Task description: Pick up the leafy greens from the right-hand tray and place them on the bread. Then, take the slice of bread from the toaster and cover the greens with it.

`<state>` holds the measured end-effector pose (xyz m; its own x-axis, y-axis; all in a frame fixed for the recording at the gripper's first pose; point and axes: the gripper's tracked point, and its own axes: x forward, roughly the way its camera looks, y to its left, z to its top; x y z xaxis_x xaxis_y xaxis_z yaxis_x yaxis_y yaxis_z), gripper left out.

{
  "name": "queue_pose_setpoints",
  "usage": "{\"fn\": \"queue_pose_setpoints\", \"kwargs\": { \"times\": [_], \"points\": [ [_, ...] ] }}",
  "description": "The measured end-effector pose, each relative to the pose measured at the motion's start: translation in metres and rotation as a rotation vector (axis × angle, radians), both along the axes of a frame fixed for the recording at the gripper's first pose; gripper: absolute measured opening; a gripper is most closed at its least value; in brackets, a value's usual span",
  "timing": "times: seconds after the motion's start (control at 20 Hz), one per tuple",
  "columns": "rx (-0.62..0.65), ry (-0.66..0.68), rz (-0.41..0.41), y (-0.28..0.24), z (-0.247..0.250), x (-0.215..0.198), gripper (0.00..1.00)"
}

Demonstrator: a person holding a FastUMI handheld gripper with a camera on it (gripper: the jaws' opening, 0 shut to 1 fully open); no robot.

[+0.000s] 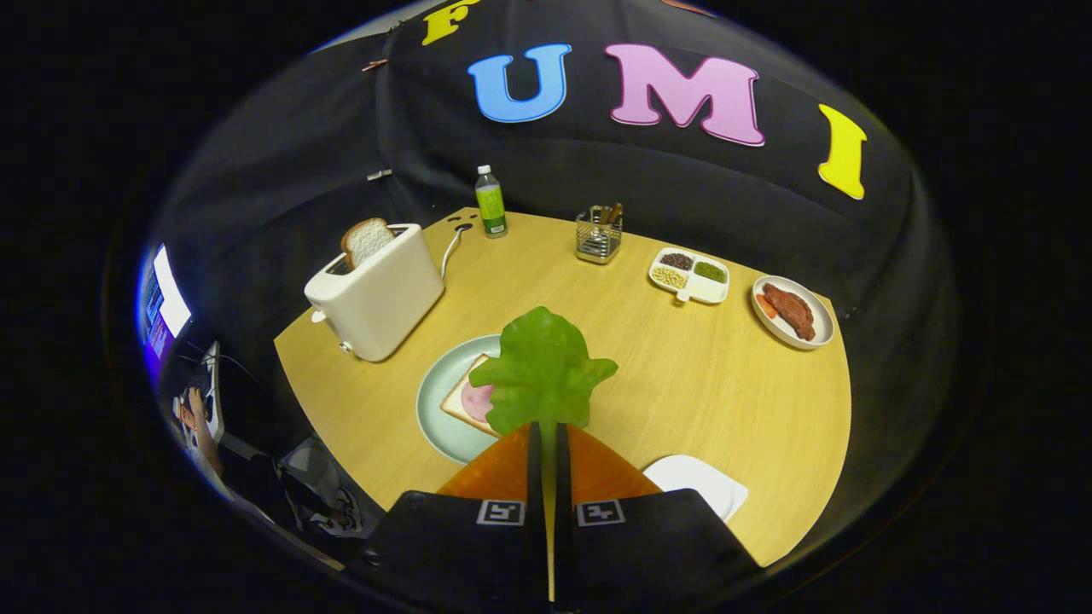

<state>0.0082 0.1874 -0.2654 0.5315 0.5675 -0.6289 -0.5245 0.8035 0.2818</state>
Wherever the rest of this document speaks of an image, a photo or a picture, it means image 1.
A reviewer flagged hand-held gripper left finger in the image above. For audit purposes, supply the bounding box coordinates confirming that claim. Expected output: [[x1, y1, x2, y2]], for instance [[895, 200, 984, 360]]
[[367, 420, 549, 614]]

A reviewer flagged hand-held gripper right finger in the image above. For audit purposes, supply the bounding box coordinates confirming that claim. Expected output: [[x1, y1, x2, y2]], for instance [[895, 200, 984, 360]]
[[555, 420, 764, 614]]

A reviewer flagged green lettuce leaf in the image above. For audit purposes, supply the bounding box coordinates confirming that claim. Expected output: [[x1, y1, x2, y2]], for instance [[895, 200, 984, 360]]
[[492, 306, 619, 437]]

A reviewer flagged toasted bread slice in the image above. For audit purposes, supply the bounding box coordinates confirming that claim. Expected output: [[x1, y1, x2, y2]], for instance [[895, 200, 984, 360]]
[[341, 217, 396, 270]]

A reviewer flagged pink ham slice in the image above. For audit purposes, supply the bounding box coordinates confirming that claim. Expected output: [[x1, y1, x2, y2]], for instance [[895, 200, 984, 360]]
[[461, 381, 497, 425]]

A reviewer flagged bread slice with crust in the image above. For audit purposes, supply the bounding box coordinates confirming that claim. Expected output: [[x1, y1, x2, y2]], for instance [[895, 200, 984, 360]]
[[439, 353, 513, 437]]

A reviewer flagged pale green round plate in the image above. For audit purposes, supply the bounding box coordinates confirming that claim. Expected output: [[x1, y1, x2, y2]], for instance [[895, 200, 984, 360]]
[[415, 333, 547, 466]]

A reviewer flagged white rounded square plate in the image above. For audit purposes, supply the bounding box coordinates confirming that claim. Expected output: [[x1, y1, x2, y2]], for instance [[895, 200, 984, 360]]
[[642, 455, 749, 523]]

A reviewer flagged dark grey bag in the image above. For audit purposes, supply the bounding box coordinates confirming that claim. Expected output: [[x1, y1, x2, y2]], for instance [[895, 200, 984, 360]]
[[277, 435, 385, 538]]

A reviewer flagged white toaster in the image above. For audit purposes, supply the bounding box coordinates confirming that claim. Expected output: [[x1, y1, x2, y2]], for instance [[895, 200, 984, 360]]
[[305, 223, 445, 363]]

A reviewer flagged white divided dish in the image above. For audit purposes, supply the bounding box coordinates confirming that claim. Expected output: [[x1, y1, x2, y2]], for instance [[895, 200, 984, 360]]
[[648, 247, 731, 305]]

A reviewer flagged green label drink bottle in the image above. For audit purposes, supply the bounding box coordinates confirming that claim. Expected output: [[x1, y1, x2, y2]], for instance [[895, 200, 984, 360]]
[[474, 165, 509, 239]]

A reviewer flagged brown meat piece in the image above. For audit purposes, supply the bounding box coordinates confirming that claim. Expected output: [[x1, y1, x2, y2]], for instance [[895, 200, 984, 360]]
[[762, 283, 817, 342]]

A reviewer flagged round white plate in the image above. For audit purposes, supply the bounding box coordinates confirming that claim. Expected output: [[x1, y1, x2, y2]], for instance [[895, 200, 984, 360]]
[[751, 275, 836, 351]]

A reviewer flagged black backdrop cloth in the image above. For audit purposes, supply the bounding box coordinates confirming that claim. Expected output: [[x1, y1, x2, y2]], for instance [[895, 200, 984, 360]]
[[154, 0, 952, 410]]

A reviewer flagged computer monitor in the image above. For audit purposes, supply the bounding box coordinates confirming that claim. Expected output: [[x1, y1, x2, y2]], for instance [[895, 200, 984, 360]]
[[138, 244, 193, 363]]

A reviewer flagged metal wire utensil holder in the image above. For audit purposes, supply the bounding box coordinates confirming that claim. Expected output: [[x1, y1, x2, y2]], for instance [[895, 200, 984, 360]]
[[575, 205, 624, 265]]

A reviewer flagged white toaster power cable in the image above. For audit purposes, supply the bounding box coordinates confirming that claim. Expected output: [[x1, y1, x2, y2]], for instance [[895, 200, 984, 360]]
[[439, 223, 473, 281]]

